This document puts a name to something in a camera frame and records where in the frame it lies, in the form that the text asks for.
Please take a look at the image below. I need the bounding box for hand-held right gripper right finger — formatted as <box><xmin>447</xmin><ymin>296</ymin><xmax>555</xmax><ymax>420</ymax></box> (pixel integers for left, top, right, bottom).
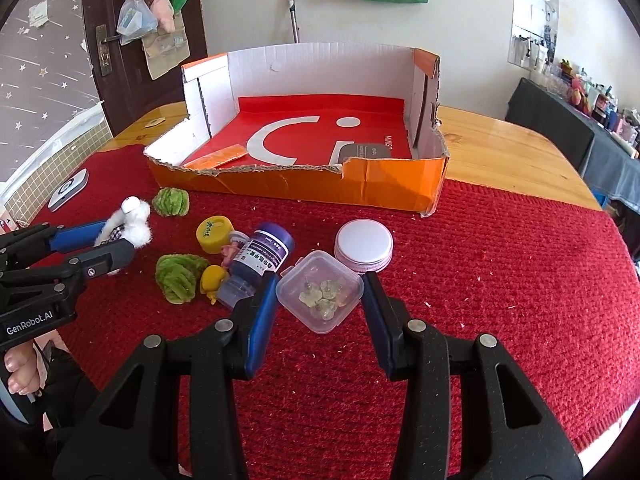
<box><xmin>361</xmin><ymin>271</ymin><xmax>585</xmax><ymax>480</ymax></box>

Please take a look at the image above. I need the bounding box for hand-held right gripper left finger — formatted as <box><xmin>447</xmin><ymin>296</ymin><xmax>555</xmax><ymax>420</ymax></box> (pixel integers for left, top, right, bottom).
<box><xmin>54</xmin><ymin>272</ymin><xmax>280</xmax><ymax>480</ymax></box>

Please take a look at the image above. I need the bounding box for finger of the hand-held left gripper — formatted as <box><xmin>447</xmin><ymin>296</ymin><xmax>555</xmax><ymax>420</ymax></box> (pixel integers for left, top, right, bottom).
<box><xmin>0</xmin><ymin>238</ymin><xmax>136</xmax><ymax>311</ymax></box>
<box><xmin>0</xmin><ymin>220</ymin><xmax>110</xmax><ymax>272</ymax></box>

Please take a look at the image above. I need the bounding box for white plush bunny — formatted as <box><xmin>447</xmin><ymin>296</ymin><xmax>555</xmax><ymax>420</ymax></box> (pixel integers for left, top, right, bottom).
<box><xmin>95</xmin><ymin>196</ymin><xmax>153</xmax><ymax>276</ymax></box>

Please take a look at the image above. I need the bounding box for clear square plastic box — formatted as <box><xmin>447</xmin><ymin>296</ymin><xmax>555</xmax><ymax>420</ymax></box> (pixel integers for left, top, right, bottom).
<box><xmin>276</xmin><ymin>250</ymin><xmax>365</xmax><ymax>335</ymax></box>

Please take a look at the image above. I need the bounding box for green fuzzy chenille ball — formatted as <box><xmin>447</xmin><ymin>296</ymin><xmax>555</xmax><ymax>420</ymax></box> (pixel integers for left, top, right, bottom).
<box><xmin>151</xmin><ymin>187</ymin><xmax>191</xmax><ymax>218</ymax></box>
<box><xmin>155</xmin><ymin>253</ymin><xmax>211</xmax><ymax>306</ymax></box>

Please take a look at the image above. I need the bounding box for dark blue bottle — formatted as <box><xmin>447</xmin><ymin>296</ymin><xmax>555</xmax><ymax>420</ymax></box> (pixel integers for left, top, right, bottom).
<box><xmin>217</xmin><ymin>223</ymin><xmax>294</xmax><ymax>309</ymax></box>

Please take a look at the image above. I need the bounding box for white round tin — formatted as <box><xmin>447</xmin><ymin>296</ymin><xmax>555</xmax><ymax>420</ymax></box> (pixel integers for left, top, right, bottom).
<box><xmin>333</xmin><ymin>219</ymin><xmax>394</xmax><ymax>275</ymax></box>

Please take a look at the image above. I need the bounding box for person's left hand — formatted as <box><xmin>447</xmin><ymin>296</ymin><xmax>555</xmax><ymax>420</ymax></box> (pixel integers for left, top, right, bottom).
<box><xmin>2</xmin><ymin>342</ymin><xmax>48</xmax><ymax>401</ymax></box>

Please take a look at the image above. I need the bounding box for white and grey flat device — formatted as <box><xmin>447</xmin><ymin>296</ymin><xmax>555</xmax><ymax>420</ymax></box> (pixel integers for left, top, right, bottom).
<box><xmin>47</xmin><ymin>168</ymin><xmax>90</xmax><ymax>211</ymax></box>

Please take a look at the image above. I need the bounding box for small yellow duck toy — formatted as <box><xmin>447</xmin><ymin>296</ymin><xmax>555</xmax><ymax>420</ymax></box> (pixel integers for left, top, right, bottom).
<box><xmin>199</xmin><ymin>265</ymin><xmax>231</xmax><ymax>306</ymax></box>

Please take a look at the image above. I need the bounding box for small pink figurine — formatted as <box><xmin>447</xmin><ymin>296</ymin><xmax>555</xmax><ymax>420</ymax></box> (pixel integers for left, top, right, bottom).
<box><xmin>221</xmin><ymin>231</ymin><xmax>249</xmax><ymax>266</ymax></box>

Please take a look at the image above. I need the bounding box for yellow round cap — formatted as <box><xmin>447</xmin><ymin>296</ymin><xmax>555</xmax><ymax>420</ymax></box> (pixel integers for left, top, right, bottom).
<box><xmin>196</xmin><ymin>215</ymin><xmax>236</xmax><ymax>255</ymax></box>

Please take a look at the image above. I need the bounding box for orange flat packet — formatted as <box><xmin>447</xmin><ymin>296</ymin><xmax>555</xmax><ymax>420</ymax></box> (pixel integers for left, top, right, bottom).
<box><xmin>182</xmin><ymin>143</ymin><xmax>249</xmax><ymax>170</ymax></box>

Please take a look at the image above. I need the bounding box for starry grey curtain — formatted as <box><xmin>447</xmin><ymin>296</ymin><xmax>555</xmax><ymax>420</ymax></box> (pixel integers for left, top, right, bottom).
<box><xmin>0</xmin><ymin>0</ymin><xmax>103</xmax><ymax>186</ymax></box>

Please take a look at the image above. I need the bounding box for brown oval pouch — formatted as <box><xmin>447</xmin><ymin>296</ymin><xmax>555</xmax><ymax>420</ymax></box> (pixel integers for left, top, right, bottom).
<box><xmin>331</xmin><ymin>141</ymin><xmax>390</xmax><ymax>166</ymax></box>

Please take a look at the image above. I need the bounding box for red sheet with white smile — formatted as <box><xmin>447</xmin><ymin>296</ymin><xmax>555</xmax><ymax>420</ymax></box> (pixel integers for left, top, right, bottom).
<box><xmin>185</xmin><ymin>95</ymin><xmax>413</xmax><ymax>168</ymax></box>

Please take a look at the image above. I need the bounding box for beige paper bag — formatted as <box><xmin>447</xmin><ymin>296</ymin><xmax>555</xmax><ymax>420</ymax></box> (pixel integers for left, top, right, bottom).
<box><xmin>141</xmin><ymin>30</ymin><xmax>192</xmax><ymax>80</ymax></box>

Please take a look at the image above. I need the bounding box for clear plastic bag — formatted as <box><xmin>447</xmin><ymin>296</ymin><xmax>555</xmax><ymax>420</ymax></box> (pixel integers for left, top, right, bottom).
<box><xmin>116</xmin><ymin>0</ymin><xmax>158</xmax><ymax>47</ymax></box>

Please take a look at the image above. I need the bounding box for pink plush toy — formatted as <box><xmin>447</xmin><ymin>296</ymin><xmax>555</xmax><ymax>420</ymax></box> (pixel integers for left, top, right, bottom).
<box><xmin>150</xmin><ymin>0</ymin><xmax>176</xmax><ymax>33</ymax></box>

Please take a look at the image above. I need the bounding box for table with dark cloth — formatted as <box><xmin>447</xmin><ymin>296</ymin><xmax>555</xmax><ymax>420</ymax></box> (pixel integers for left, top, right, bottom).
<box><xmin>505</xmin><ymin>77</ymin><xmax>640</xmax><ymax>206</ymax></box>

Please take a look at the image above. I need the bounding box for row of small bottles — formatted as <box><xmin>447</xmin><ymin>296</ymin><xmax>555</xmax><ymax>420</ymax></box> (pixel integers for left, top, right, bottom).
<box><xmin>550</xmin><ymin>57</ymin><xmax>640</xmax><ymax>148</ymax></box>

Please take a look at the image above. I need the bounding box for metal door handle plate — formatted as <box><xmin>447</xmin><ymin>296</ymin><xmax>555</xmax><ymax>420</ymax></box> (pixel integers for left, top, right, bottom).
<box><xmin>95</xmin><ymin>24</ymin><xmax>123</xmax><ymax>77</ymax></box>

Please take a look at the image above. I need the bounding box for metal broom handle orange tip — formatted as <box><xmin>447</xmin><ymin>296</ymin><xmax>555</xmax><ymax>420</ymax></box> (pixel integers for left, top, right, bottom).
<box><xmin>286</xmin><ymin>0</ymin><xmax>301</xmax><ymax>45</ymax></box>

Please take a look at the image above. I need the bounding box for wall mirror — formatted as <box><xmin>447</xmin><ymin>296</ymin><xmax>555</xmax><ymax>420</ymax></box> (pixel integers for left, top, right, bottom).
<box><xmin>507</xmin><ymin>0</ymin><xmax>558</xmax><ymax>71</ymax></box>

